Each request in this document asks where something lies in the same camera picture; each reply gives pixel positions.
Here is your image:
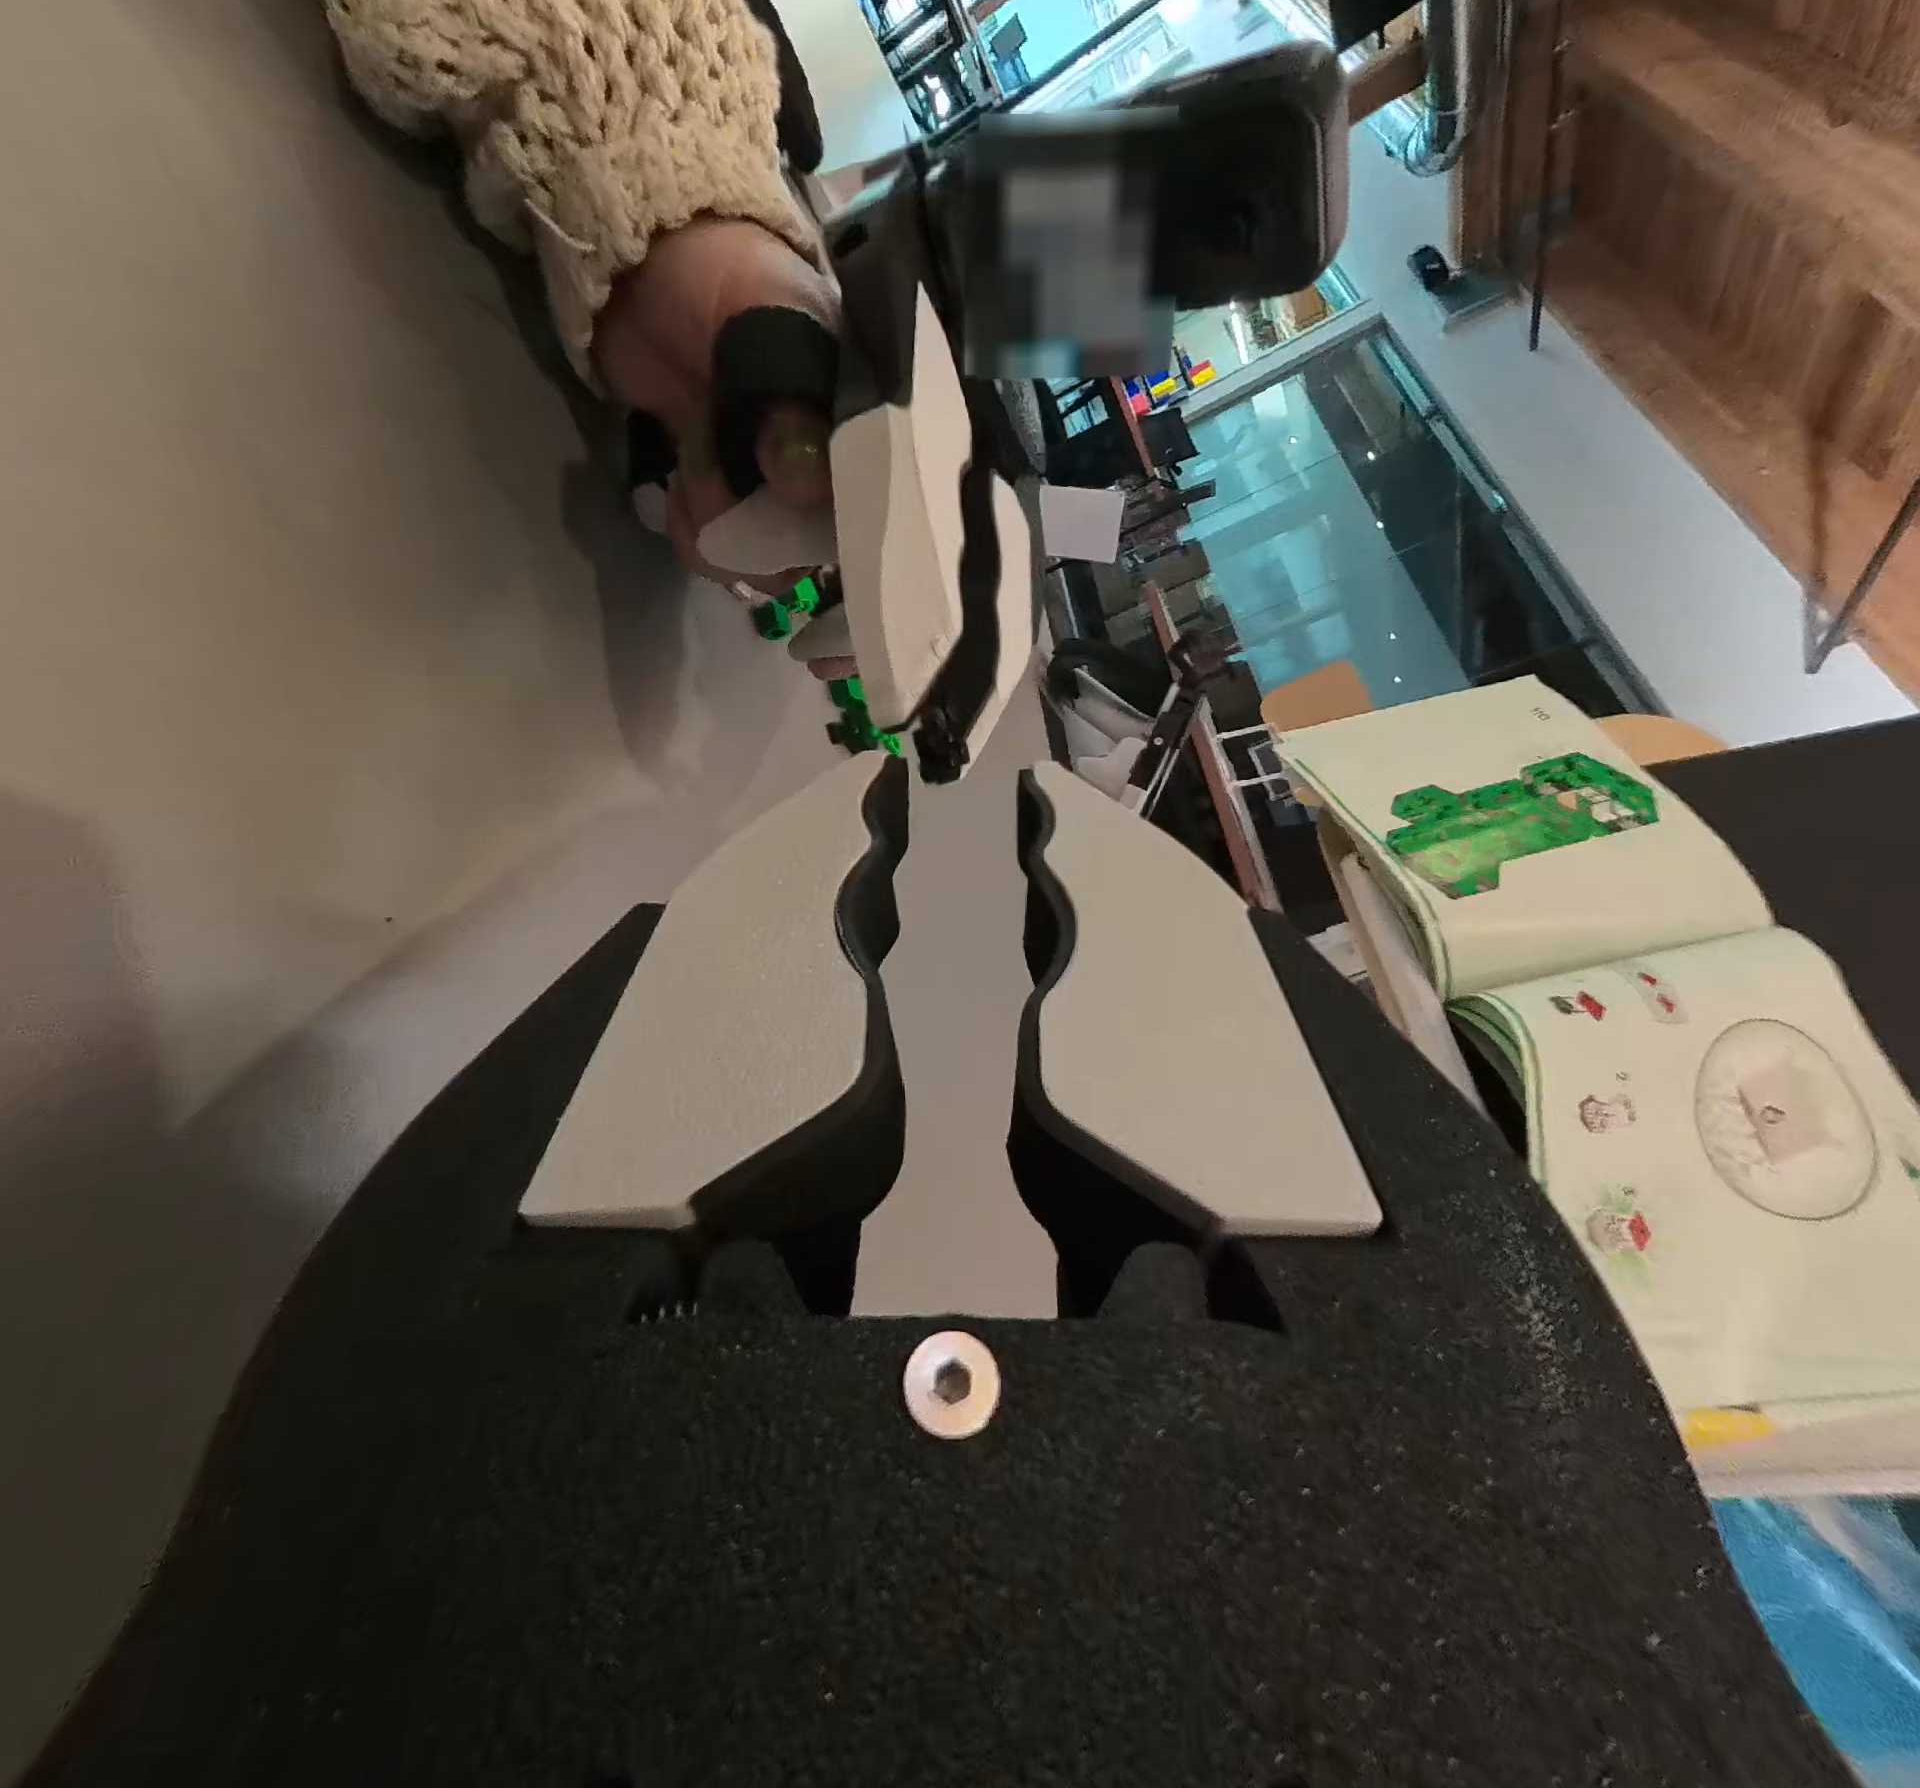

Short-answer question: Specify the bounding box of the person's left hand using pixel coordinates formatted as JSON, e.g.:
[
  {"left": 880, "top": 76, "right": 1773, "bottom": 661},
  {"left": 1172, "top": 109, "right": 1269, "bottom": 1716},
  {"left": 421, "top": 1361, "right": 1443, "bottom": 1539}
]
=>
[{"left": 591, "top": 224, "right": 843, "bottom": 579}]

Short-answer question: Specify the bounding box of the large black board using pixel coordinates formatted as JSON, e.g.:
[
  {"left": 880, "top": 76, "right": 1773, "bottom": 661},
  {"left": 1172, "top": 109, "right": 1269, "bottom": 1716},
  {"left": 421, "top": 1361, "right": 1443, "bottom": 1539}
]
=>
[{"left": 1650, "top": 726, "right": 1920, "bottom": 958}]

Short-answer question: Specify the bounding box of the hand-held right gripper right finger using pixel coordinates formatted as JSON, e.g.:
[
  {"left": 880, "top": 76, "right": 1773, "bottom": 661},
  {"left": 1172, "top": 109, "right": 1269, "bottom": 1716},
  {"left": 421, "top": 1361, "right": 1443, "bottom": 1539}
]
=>
[{"left": 1005, "top": 762, "right": 1386, "bottom": 1318}]

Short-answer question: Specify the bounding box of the person's left forearm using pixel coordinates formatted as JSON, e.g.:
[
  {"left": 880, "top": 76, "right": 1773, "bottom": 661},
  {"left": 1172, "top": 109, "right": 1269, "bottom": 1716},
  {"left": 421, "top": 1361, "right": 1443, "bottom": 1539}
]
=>
[{"left": 261, "top": 0, "right": 824, "bottom": 395}]

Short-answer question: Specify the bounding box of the pile of lego bricks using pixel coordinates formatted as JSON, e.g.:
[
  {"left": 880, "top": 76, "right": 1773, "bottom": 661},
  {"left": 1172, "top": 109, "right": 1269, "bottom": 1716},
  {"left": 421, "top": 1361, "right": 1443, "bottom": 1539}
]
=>
[{"left": 745, "top": 571, "right": 908, "bottom": 759}]

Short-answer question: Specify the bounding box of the open lego instruction book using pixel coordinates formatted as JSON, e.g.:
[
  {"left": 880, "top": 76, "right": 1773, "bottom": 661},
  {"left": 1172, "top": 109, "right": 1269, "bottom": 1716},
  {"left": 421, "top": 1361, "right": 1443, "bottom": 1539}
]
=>
[{"left": 1276, "top": 675, "right": 1920, "bottom": 1497}]

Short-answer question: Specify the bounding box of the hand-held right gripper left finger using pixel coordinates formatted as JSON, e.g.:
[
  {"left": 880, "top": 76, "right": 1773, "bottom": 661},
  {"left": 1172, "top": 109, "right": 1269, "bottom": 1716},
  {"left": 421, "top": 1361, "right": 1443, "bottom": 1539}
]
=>
[{"left": 517, "top": 754, "right": 914, "bottom": 1317}]

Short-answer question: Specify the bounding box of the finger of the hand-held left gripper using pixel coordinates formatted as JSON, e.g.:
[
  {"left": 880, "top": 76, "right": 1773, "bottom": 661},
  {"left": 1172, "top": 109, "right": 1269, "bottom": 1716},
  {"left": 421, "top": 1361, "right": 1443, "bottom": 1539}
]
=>
[
  {"left": 828, "top": 302, "right": 1008, "bottom": 744},
  {"left": 942, "top": 465, "right": 1054, "bottom": 772}
]

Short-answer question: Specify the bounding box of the silver ventilation duct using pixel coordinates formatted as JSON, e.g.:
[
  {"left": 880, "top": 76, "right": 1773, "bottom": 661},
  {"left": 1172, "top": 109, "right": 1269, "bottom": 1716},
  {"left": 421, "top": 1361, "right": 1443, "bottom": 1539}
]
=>
[{"left": 1410, "top": 0, "right": 1489, "bottom": 178}]

